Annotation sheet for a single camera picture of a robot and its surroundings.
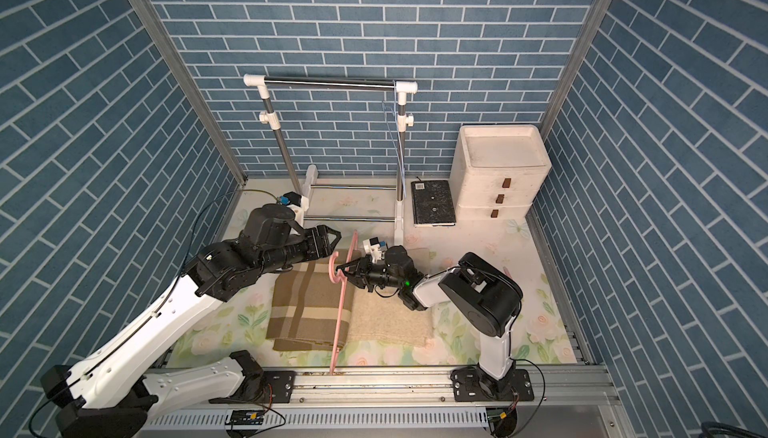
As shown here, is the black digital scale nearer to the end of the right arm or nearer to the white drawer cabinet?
the white drawer cabinet

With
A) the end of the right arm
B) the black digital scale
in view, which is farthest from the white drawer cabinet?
the end of the right arm

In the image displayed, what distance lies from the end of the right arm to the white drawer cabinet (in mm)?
400

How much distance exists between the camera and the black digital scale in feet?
3.52

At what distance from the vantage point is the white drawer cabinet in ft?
3.07

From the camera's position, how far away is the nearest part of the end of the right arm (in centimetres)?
77

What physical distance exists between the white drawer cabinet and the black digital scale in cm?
4

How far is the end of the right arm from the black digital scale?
32 centimetres
